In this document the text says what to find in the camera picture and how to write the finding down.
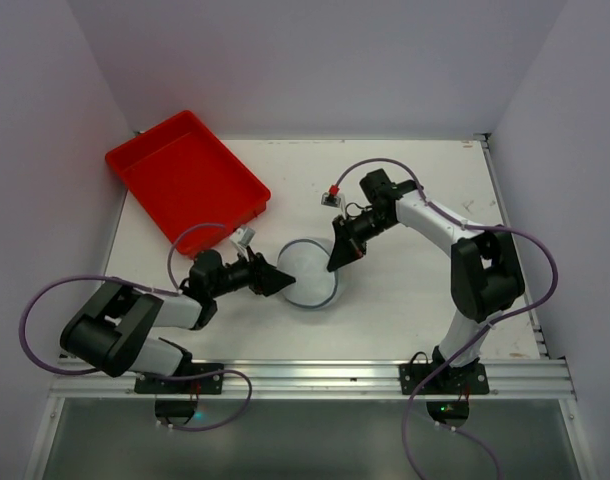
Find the white mesh laundry bag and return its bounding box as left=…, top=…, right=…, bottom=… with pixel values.
left=277, top=237, right=349, bottom=310

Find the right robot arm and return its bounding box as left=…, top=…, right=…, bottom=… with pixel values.
left=327, top=169, right=525, bottom=369

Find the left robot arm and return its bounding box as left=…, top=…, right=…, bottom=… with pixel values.
left=60, top=248, right=296, bottom=377

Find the red plastic tray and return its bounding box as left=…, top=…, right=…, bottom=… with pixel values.
left=105, top=110, right=271, bottom=257

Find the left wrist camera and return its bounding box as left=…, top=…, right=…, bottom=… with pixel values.
left=229, top=225, right=255, bottom=259

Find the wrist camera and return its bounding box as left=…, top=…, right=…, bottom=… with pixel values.
left=229, top=225, right=255, bottom=259
left=321, top=184, right=345, bottom=209

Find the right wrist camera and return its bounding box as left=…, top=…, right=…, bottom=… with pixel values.
left=321, top=184, right=345, bottom=209

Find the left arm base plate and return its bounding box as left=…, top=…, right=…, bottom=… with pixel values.
left=134, top=362, right=224, bottom=425

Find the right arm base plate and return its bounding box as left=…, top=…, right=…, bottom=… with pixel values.
left=397, top=350, right=488, bottom=419

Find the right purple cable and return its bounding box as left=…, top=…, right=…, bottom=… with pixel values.
left=332, top=157, right=559, bottom=480

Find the aluminium table rail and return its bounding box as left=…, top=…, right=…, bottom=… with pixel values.
left=49, top=358, right=576, bottom=400

